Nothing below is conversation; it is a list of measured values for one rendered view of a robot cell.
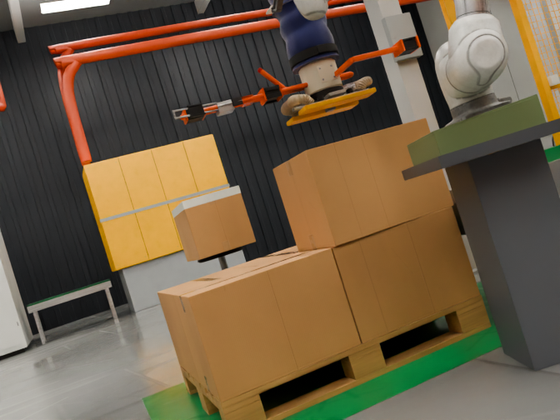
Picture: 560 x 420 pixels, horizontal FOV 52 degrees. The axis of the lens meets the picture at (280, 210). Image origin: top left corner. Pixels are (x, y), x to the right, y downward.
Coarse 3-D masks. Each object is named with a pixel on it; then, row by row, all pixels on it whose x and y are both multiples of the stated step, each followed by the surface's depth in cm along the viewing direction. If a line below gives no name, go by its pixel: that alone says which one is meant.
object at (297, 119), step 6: (348, 102) 268; (354, 102) 269; (336, 108) 266; (342, 108) 269; (348, 108) 275; (306, 114) 262; (312, 114) 263; (318, 114) 264; (324, 114) 269; (330, 114) 275; (294, 120) 260; (300, 120) 264; (306, 120) 269
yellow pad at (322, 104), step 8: (368, 88) 252; (320, 96) 248; (344, 96) 247; (352, 96) 248; (360, 96) 250; (368, 96) 257; (312, 104) 243; (320, 104) 243; (328, 104) 246; (336, 104) 252; (304, 112) 247
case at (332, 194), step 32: (416, 128) 249; (288, 160) 248; (320, 160) 232; (352, 160) 237; (384, 160) 242; (288, 192) 258; (320, 192) 230; (352, 192) 235; (384, 192) 240; (416, 192) 245; (448, 192) 251; (320, 224) 237; (352, 224) 233; (384, 224) 238
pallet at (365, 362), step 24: (456, 312) 245; (480, 312) 248; (384, 336) 233; (456, 336) 244; (336, 360) 225; (360, 360) 228; (384, 360) 232; (408, 360) 235; (192, 384) 295; (264, 384) 216; (336, 384) 230; (216, 408) 251; (240, 408) 212; (288, 408) 219
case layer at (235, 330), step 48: (384, 240) 238; (432, 240) 245; (192, 288) 246; (240, 288) 217; (288, 288) 223; (336, 288) 229; (384, 288) 236; (432, 288) 243; (192, 336) 228; (240, 336) 215; (288, 336) 221; (336, 336) 227; (240, 384) 213
